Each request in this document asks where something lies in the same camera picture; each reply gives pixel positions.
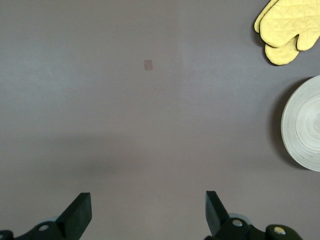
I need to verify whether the round light wooden plate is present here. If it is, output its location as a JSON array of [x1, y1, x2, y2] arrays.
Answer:
[[280, 75, 320, 173]]

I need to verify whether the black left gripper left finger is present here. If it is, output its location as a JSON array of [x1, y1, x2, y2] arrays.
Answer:
[[0, 192, 93, 240]]

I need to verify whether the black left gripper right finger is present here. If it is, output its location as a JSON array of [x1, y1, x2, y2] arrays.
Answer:
[[204, 190, 304, 240]]

